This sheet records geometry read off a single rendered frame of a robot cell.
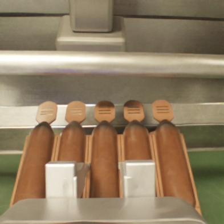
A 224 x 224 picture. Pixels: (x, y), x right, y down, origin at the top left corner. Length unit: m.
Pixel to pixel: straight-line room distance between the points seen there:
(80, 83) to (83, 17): 0.20
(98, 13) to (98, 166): 0.09
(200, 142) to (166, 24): 0.13
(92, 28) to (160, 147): 0.08
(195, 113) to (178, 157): 0.11
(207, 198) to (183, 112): 0.08
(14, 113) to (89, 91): 0.11
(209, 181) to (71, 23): 0.20
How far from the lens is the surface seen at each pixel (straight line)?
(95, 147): 0.18
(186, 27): 0.33
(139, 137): 0.19
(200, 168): 0.30
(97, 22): 0.17
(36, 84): 0.37
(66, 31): 0.17
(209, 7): 0.33
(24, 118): 0.29
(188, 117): 0.29
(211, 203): 0.28
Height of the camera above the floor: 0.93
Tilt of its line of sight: 44 degrees down
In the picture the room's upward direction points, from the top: 2 degrees clockwise
